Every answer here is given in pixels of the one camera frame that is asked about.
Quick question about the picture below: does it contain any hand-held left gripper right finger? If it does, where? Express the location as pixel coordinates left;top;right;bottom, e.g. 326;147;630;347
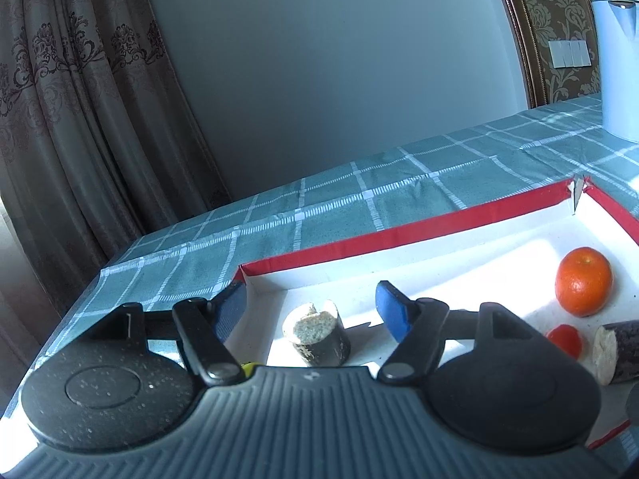
375;280;550;386

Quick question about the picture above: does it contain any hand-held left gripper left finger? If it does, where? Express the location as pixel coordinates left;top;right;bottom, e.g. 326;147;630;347
85;281;249;387

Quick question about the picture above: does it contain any red cardboard box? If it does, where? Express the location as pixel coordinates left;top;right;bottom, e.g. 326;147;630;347
236;174;639;452

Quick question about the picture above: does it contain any dark sugarcane piece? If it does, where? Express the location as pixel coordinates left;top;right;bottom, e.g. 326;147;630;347
592;320;639;386
282;300;351;366

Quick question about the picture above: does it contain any red cherry tomato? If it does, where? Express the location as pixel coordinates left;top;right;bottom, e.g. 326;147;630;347
545;324;583;360

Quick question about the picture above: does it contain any orange tangerine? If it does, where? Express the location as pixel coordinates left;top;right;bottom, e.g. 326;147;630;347
555;247;613;317

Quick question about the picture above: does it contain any brown patterned curtain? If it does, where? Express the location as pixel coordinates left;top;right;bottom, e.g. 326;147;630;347
0;0;233;323

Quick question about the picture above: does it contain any blue kettle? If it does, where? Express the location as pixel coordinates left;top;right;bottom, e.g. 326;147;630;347
590;0;639;141

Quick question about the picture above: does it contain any dark wooden wall trim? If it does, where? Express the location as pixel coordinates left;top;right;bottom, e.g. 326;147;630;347
486;0;544;109

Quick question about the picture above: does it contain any white wall switch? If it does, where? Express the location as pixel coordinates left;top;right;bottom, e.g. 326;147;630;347
548;37;593;69

